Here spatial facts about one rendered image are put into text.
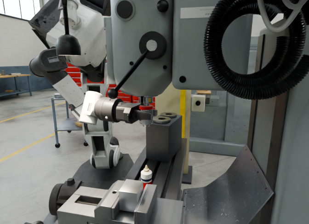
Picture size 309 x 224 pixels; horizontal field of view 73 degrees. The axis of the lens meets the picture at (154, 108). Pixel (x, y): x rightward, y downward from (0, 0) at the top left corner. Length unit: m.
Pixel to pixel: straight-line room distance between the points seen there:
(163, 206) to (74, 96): 0.65
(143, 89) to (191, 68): 0.16
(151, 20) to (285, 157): 0.47
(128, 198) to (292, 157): 0.42
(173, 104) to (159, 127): 1.49
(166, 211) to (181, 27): 0.50
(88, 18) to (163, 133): 0.65
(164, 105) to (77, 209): 1.94
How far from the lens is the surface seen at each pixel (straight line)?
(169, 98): 2.45
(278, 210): 0.65
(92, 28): 1.09
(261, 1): 0.43
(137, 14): 0.61
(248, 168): 0.80
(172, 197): 0.82
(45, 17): 1.19
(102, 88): 1.36
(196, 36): 0.55
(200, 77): 0.55
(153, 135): 1.00
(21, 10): 11.39
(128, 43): 0.60
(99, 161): 1.62
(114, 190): 0.66
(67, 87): 1.05
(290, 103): 0.55
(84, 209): 0.68
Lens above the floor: 1.42
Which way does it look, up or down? 13 degrees down
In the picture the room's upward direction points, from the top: straight up
